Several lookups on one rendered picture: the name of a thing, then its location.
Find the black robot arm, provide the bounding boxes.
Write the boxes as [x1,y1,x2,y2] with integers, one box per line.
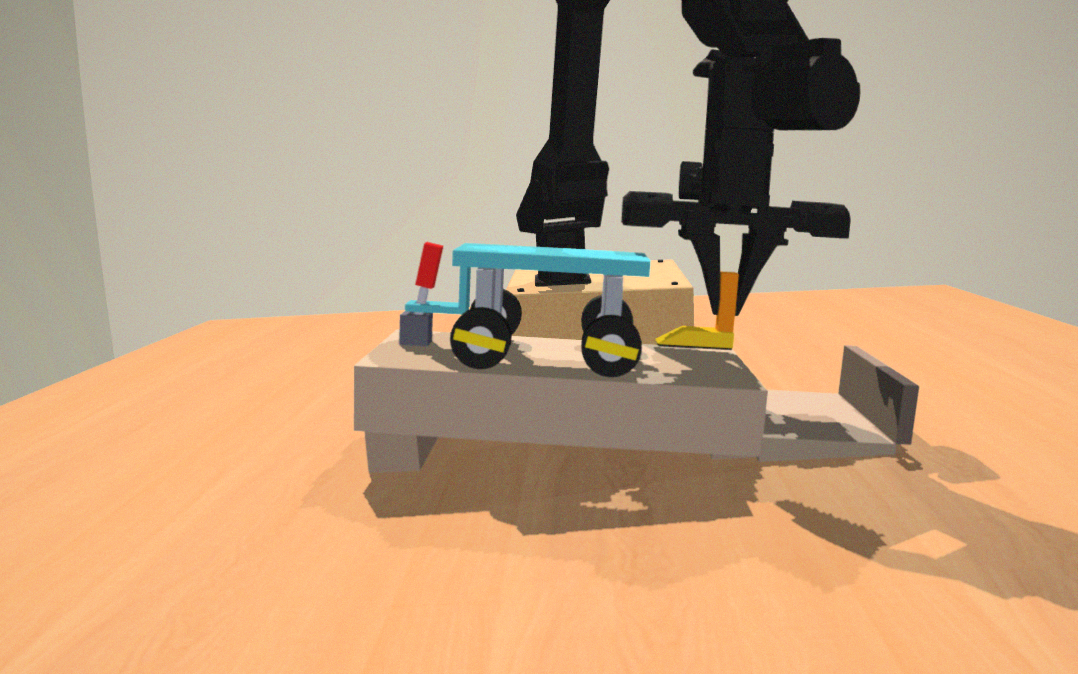
[516,0,861,249]

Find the beige wooden ramp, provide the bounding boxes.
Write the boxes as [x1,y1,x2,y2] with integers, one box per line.
[353,311,920,473]

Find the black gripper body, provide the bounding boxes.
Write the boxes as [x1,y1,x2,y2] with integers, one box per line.
[622,129,851,239]

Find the red-headed pin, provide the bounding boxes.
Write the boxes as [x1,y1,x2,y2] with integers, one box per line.
[416,242,443,304]

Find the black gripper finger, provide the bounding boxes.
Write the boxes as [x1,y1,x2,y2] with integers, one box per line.
[678,230,721,315]
[735,233,789,316]

